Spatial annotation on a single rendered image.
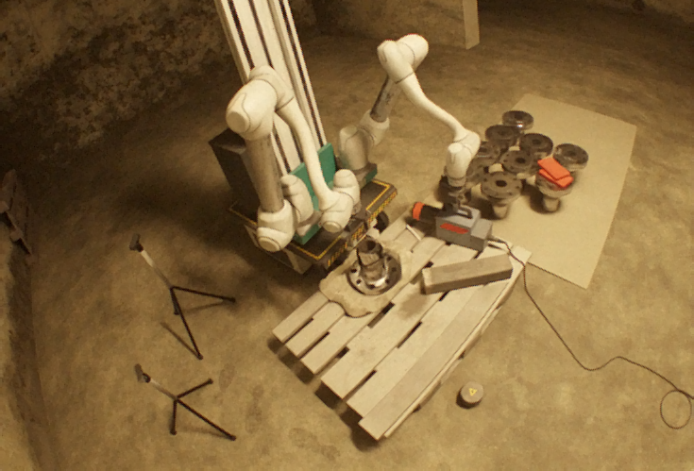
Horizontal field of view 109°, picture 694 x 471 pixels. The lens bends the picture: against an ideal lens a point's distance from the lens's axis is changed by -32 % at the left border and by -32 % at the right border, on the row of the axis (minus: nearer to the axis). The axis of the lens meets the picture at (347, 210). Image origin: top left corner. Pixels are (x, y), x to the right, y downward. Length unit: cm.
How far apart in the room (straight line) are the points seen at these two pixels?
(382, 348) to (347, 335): 19
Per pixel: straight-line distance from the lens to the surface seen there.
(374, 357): 170
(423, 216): 204
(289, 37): 179
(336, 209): 143
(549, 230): 238
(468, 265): 184
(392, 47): 162
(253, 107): 122
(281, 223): 156
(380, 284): 184
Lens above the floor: 167
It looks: 41 degrees down
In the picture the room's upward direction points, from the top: 15 degrees counter-clockwise
